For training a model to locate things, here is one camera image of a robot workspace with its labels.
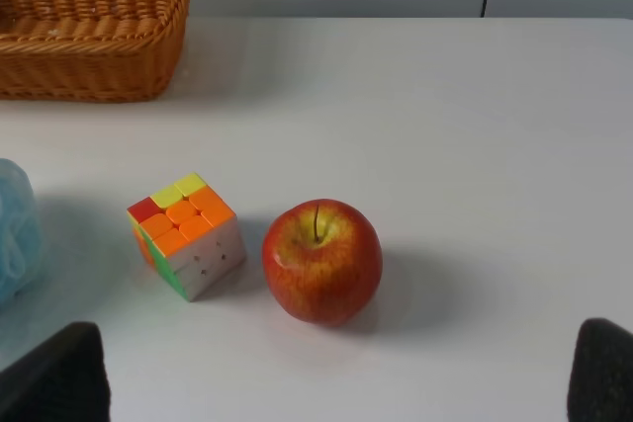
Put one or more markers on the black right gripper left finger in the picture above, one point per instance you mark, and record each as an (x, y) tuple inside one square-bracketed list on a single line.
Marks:
[(62, 379)]

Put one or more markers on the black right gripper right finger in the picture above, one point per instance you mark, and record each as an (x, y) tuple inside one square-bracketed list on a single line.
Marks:
[(600, 387)]

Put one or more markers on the multicolour puzzle cube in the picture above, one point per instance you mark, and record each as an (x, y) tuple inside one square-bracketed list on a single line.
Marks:
[(188, 234)]

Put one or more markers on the red apple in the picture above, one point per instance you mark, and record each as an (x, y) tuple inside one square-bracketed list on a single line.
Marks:
[(322, 261)]

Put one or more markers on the orange wicker basket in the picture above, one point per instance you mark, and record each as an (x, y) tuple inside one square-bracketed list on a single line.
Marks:
[(102, 51)]

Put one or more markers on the blue mesh bath sponge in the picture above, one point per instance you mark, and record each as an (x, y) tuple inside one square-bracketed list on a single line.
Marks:
[(22, 243)]

